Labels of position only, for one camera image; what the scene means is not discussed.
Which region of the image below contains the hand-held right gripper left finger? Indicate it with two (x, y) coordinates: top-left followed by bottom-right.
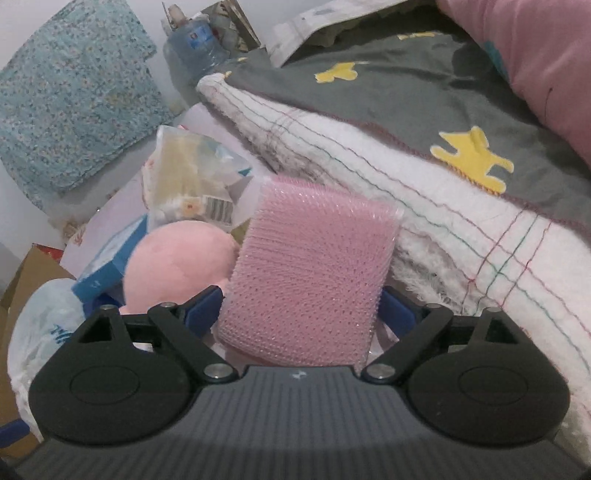
(78, 285), (237, 384)

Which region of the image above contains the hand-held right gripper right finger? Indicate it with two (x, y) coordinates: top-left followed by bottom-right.
(362, 285), (520, 384)

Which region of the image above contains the pink plush toy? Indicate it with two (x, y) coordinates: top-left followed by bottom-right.
(123, 220), (239, 315)

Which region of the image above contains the pink bristly sponge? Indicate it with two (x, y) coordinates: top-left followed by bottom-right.
(217, 175), (405, 373)

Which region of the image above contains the blue and white box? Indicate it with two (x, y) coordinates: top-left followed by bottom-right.
(71, 215), (151, 308)

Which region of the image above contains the clear plastic packet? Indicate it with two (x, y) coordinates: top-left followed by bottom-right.
(141, 124), (256, 237)

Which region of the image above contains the brown cardboard box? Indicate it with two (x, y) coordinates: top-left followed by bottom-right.
(0, 244), (77, 459)

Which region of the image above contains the pale green plastic bag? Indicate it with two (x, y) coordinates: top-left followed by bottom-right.
(7, 277), (89, 416)

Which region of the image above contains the grey blanket with yellow print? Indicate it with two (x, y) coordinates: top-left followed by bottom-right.
(196, 18), (591, 441)

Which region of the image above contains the teal floral cloth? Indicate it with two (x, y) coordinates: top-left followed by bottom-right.
(0, 0), (179, 209)

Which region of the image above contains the blue water bottle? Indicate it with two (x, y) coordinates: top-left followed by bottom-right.
(163, 13), (232, 86)

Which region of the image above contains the patterned fabric cover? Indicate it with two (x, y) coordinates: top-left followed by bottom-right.
(216, 0), (265, 52)

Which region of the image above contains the pink pillow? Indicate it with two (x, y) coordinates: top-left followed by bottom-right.
(436, 0), (591, 168)

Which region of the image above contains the checked grey cloth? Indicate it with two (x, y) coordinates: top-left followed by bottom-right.
(270, 0), (444, 70)

